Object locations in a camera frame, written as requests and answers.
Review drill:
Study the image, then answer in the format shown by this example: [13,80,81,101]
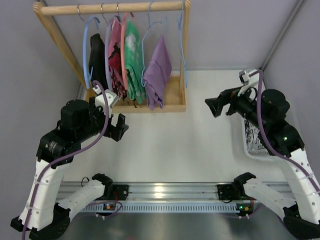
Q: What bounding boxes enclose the black white patterned trousers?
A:
[244,119,269,157]

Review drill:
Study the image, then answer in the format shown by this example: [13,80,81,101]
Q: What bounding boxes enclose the blue wire trouser hanger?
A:
[177,0,189,88]

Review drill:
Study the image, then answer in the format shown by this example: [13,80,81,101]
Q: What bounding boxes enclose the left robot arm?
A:
[10,95,129,240]

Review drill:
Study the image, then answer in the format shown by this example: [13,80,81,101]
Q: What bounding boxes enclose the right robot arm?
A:
[204,87,320,240]

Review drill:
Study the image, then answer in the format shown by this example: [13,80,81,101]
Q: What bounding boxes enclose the salmon pink plastic hanger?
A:
[120,12,135,90]

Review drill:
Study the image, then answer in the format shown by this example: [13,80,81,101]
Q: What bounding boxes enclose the light blue plastic hanger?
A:
[82,16,100,90]

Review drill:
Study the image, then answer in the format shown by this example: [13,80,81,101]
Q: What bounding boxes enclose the lilac plastic hanger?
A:
[104,15,121,91]

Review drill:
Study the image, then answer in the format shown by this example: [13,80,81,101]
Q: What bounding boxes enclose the pink red patterned garment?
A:
[108,17,127,100]

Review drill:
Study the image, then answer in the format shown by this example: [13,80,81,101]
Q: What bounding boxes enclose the wooden clothes rack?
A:
[32,0,191,113]

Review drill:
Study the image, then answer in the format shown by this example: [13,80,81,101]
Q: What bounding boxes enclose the white plastic basket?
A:
[241,117,303,163]

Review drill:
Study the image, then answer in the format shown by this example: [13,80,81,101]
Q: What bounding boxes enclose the purple garment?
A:
[143,35,172,111]

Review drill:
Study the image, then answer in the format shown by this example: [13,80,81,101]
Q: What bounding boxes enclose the black garment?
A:
[88,33,112,90]

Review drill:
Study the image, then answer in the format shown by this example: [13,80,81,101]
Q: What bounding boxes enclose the green tie-dye garment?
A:
[124,20,146,104]

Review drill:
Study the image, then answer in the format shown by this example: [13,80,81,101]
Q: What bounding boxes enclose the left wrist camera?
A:
[93,86,119,118]

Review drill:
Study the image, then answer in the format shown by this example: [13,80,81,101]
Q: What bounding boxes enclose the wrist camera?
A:
[237,69,262,97]
[93,86,119,118]

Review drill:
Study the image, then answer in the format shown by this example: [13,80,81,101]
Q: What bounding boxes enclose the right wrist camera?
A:
[237,69,262,97]

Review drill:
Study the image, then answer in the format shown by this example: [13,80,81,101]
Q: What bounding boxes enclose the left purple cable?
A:
[21,80,123,240]

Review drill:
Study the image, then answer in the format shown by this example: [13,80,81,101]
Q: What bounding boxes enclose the purple cable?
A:
[21,80,123,240]
[249,69,320,221]

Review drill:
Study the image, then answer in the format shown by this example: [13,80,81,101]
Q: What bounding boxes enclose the blue wire hanger with purple garment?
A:
[140,0,169,88]

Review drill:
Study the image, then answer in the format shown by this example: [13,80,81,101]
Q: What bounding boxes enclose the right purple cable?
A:
[249,69,320,221]

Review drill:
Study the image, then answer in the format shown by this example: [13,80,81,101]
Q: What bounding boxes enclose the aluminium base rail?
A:
[56,181,293,214]

